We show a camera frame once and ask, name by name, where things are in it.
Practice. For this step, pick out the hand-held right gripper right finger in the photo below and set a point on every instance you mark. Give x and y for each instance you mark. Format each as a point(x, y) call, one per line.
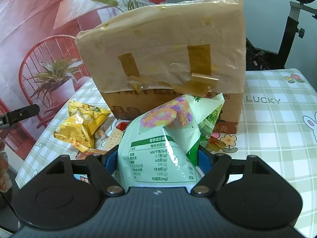
point(204, 161)

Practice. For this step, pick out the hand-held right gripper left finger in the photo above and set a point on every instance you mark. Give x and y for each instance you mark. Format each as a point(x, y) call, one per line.
point(112, 162)

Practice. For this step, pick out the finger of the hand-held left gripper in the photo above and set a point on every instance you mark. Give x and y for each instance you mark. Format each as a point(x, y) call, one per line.
point(22, 114)

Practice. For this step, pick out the pale green snack bag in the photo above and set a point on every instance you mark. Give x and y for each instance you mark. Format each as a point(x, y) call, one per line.
point(153, 138)

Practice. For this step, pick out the cardboard box with tape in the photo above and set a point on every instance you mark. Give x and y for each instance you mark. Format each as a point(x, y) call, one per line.
point(161, 42)

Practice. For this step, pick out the small orange candy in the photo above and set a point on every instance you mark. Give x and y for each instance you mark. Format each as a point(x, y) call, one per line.
point(215, 144)

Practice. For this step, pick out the clear cracker packet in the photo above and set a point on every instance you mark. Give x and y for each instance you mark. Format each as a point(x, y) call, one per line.
point(114, 138)

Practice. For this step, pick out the orange snack packet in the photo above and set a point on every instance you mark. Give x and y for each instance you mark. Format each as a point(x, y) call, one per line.
point(89, 153)

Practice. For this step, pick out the green vegetable print packet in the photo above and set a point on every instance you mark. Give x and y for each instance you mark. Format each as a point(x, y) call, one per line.
point(213, 119)

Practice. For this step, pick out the plaid tablecloth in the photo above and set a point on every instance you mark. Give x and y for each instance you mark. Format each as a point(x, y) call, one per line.
point(272, 129)

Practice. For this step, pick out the wall poster with red chair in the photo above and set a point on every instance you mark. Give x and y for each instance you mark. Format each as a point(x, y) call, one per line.
point(37, 42)

